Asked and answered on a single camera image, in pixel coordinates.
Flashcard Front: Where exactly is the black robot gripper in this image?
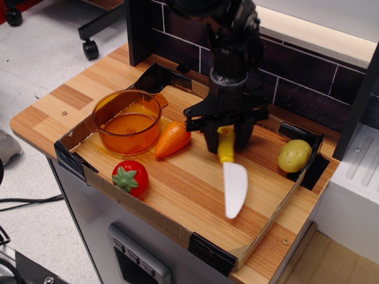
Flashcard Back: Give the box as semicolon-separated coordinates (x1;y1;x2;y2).
184;67;270;153

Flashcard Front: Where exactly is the yellow handled white toy knife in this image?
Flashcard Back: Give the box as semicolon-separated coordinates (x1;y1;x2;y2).
217;126;248;220

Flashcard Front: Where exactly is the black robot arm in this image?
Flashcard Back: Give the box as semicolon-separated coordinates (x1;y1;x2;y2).
168;1;269;153

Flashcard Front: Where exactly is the cardboard fence with black tape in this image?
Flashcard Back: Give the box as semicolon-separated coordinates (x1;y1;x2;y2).
52;66;339;283

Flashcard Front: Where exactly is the orange transparent plastic pot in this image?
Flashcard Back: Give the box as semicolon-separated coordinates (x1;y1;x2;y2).
88;89;168;155

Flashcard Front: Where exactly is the orange toy carrot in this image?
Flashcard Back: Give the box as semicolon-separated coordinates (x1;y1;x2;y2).
155;121;191;159

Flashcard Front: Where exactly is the yellow toy potato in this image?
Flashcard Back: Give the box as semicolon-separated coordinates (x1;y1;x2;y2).
278;140;312;173

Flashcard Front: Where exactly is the dark brick backsplash panel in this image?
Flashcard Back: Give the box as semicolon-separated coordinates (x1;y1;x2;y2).
126;1;366;132

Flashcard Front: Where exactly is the red toy strawberry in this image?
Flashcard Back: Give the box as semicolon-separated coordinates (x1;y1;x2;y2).
112;160;149;197

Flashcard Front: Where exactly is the black chair caster wheel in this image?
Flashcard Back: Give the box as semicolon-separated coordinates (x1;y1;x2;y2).
82;40;99;60

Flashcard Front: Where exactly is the grey toy oven front panel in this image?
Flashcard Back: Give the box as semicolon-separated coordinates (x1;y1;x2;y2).
107;224;172;284

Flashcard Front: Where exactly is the black caster wheel far left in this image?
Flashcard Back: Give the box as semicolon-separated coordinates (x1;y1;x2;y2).
5;7;23;27

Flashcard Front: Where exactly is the black floor cable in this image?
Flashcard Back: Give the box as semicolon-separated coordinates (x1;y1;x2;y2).
0;194;64;212

